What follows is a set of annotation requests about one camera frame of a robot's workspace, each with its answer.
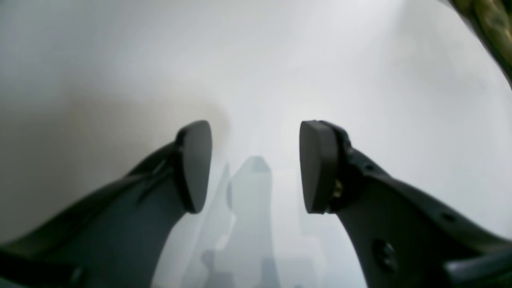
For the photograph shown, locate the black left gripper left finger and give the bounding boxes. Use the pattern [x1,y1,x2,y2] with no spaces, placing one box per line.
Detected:
[1,120,212,288]

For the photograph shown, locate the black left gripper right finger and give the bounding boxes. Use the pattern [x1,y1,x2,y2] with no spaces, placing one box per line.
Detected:
[299,120,512,288]

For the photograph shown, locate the camouflage t-shirt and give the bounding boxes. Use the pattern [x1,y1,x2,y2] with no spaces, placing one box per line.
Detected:
[446,0,512,85]

